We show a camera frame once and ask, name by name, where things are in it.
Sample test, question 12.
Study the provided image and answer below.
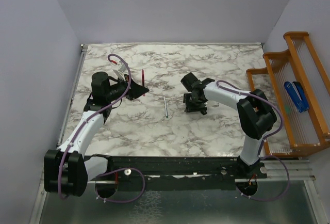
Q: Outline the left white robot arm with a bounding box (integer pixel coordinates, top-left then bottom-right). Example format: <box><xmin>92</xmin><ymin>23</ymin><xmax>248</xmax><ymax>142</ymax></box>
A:
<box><xmin>44</xmin><ymin>72</ymin><xmax>149</xmax><ymax>199</ymax></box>

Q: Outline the wooden rack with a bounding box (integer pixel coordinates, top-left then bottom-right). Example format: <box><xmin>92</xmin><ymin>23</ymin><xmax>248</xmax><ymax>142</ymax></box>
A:
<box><xmin>246</xmin><ymin>31</ymin><xmax>329</xmax><ymax>157</ymax></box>

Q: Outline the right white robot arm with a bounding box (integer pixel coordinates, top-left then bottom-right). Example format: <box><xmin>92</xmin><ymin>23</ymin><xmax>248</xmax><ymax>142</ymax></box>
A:
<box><xmin>180</xmin><ymin>72</ymin><xmax>277</xmax><ymax>178</ymax></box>

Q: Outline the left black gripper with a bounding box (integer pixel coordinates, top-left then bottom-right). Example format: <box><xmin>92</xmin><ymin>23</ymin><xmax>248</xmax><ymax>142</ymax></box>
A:
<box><xmin>106</xmin><ymin>73</ymin><xmax>149</xmax><ymax>102</ymax></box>

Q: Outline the white pen green tip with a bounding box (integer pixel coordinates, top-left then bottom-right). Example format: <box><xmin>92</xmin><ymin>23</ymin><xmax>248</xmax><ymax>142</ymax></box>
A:
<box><xmin>163</xmin><ymin>96</ymin><xmax>169</xmax><ymax>118</ymax></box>

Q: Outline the aluminium frame rail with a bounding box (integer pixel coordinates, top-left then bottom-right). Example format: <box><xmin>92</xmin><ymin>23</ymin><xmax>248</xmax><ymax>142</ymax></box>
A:
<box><xmin>28</xmin><ymin>44</ymin><xmax>88</xmax><ymax>224</ymax></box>

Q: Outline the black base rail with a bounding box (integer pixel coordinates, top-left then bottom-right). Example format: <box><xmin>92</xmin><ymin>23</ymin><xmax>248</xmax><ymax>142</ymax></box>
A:
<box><xmin>94</xmin><ymin>155</ymin><xmax>267</xmax><ymax>191</ymax></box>

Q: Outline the blue stapler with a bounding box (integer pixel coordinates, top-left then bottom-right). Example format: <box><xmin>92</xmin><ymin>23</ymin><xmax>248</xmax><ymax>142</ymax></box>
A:
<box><xmin>284</xmin><ymin>81</ymin><xmax>309</xmax><ymax>113</ymax></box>

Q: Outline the red ink pen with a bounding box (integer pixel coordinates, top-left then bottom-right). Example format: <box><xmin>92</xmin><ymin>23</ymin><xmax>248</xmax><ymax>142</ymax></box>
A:
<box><xmin>141</xmin><ymin>69</ymin><xmax>145</xmax><ymax>87</ymax></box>

